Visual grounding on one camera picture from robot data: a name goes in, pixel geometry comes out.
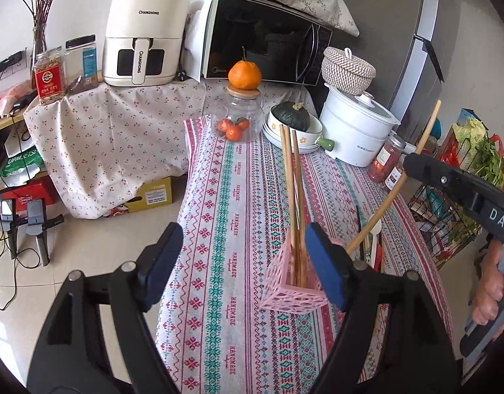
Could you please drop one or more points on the yellow cardboard box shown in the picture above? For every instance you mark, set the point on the yellow cardboard box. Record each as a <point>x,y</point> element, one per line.
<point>151,195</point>

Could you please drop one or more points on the leafy green vegetables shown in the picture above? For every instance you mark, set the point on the leafy green vegetables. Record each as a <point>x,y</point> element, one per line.
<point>478,153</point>

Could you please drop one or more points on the grey refrigerator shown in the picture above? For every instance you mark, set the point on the grey refrigerator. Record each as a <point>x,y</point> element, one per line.
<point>411,44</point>

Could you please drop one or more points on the black microwave oven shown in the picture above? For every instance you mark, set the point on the black microwave oven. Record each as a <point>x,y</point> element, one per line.
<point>285,44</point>

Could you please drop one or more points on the floral white cabinet cloth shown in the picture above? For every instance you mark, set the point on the floral white cabinet cloth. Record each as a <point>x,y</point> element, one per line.
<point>101,146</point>

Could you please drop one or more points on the orange tangerine on jar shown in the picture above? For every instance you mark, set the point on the orange tangerine on jar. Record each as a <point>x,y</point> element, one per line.
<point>244,74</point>

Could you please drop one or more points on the patterned striped tablecloth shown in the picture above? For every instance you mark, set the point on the patterned striped tablecloth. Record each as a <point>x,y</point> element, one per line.
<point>213,335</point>

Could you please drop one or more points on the bamboo chopstick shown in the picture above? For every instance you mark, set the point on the bamboo chopstick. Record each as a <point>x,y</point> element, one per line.
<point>300,200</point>
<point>377,216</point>

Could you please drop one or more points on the red label nut jar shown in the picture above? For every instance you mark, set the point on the red label nut jar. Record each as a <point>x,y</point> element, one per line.
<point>49,75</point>

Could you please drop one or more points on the white plastic spoon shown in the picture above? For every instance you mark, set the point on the white plastic spoon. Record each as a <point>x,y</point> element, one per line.
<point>370,244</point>

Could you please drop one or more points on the blue label plastic jar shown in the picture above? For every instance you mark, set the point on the blue label plastic jar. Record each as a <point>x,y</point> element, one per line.
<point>80,62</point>

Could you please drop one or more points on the red chopstick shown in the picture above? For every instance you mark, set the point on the red chopstick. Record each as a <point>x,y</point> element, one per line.
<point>378,258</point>

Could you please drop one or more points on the jar of red snacks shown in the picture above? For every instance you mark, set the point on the jar of red snacks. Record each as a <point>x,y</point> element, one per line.
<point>386,158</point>

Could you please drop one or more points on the white air fryer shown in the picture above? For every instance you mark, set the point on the white air fryer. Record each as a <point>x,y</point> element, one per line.
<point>143,41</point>

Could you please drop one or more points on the glass jar with tomatoes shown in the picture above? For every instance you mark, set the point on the glass jar with tomatoes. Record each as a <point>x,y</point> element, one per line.
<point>237,115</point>

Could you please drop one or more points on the woven lidded basket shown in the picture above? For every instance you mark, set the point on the woven lidded basket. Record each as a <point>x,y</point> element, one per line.
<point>346,72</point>

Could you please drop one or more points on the light wooden chopstick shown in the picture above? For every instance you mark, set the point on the light wooden chopstick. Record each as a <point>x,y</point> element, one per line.
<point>291,200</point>

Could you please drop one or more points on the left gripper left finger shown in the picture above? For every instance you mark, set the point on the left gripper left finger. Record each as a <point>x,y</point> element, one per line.
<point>71,355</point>

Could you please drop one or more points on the dark green squash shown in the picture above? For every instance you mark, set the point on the dark green squash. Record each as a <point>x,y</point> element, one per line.
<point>292,114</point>

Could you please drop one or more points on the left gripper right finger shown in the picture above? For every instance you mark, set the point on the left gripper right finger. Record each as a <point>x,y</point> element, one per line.
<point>392,338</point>

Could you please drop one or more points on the black wire storage rack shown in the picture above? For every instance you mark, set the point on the black wire storage rack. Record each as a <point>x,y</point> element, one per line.
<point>442,223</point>

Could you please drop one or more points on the white electric cooking pot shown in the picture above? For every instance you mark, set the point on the white electric cooking pot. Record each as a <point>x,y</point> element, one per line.
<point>356,128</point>

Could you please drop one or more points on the person's right hand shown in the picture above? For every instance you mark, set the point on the person's right hand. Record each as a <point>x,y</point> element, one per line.
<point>490,290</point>

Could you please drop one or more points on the black chopstick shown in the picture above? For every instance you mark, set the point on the black chopstick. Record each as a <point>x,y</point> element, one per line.
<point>361,245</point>

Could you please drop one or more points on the black power strip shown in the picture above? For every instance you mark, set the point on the black power strip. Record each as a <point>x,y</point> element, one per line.
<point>11,60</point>

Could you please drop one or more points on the white bowl green handle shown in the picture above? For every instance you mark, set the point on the white bowl green handle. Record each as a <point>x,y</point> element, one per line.
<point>309,141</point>

